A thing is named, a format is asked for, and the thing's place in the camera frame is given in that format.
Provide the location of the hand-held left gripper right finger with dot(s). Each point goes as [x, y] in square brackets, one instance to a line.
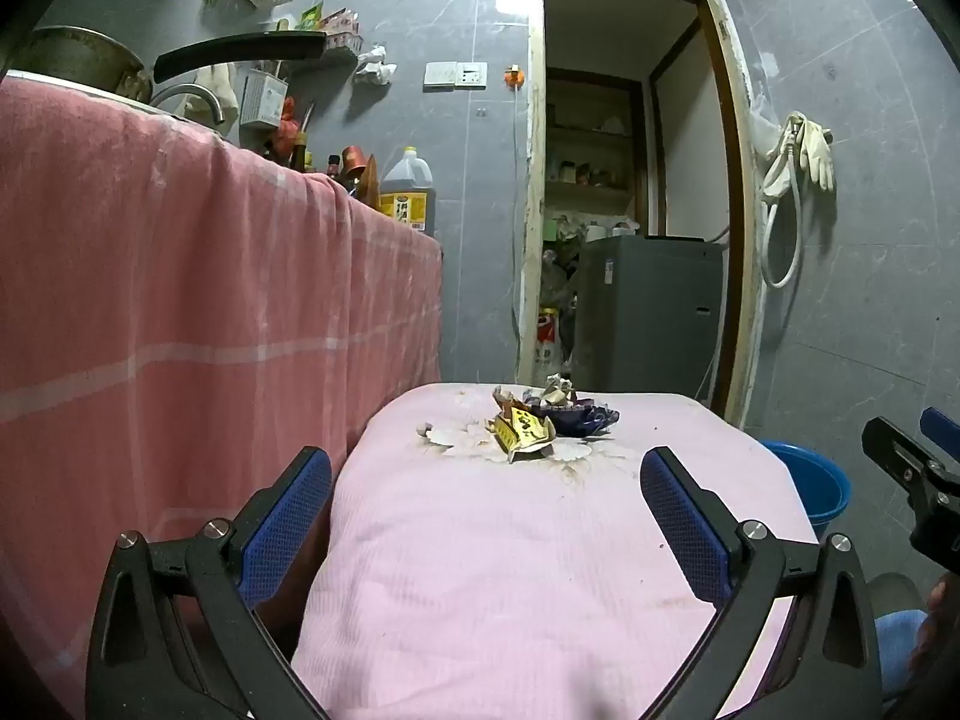
[686, 532]

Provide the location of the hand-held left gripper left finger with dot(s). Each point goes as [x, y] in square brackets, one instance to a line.
[289, 525]

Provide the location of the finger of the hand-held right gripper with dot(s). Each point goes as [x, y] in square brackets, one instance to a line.
[943, 435]
[892, 450]

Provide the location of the blue plastic bucket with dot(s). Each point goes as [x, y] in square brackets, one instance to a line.
[817, 491]

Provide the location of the purple and white wrapper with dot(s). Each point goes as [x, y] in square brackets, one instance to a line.
[577, 420]

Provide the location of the person's right hand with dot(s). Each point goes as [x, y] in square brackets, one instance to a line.
[945, 615]

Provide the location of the grey stool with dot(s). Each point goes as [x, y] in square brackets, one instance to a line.
[892, 591]

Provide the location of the person's blue jeans leg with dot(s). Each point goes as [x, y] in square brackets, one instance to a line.
[896, 645]

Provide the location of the pink floral blanket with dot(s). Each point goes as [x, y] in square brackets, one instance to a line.
[487, 540]

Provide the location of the grey washing machine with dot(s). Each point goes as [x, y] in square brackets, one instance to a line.
[645, 315]

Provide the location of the red and white sack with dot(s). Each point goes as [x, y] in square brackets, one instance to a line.
[547, 345]

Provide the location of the pink checked cloth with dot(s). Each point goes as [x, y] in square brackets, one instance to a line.
[150, 277]

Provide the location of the pile of plastic bags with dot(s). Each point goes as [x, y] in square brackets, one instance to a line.
[559, 277]

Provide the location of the cream rubber glove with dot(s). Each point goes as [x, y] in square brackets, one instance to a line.
[816, 154]

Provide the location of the cooking oil bottle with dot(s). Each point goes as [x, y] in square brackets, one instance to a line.
[405, 202]

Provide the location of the brown packet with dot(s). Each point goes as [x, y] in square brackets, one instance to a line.
[370, 184]

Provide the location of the wooden shelf unit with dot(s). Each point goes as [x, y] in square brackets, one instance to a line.
[592, 191]

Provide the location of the red can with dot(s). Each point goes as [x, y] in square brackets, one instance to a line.
[353, 163]

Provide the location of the dark sauce bottle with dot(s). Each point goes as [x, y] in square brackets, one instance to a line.
[300, 154]

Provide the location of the red mesh bag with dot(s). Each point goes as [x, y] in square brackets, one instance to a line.
[281, 131]

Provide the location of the white utensil holder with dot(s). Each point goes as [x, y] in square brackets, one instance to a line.
[262, 101]

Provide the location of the metal faucet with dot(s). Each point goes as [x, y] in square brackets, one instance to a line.
[199, 94]

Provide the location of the cream hanging rag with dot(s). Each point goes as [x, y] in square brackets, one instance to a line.
[221, 86]

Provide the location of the crumpled white plastic bag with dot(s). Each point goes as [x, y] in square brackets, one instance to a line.
[375, 64]

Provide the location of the pink packet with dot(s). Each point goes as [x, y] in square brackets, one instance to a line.
[341, 21]

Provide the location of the green packet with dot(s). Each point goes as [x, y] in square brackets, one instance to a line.
[311, 17]

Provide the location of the metal pot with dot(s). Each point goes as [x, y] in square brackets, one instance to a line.
[75, 60]

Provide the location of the wooden door frame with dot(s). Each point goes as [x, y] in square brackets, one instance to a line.
[534, 165]

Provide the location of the white light switch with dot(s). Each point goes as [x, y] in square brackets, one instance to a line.
[439, 76]

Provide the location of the white wall rack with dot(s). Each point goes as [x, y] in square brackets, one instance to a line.
[343, 49]

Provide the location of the white wall socket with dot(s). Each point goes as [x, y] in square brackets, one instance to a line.
[471, 76]

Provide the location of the orange wall hook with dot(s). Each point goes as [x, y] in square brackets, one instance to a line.
[513, 77]

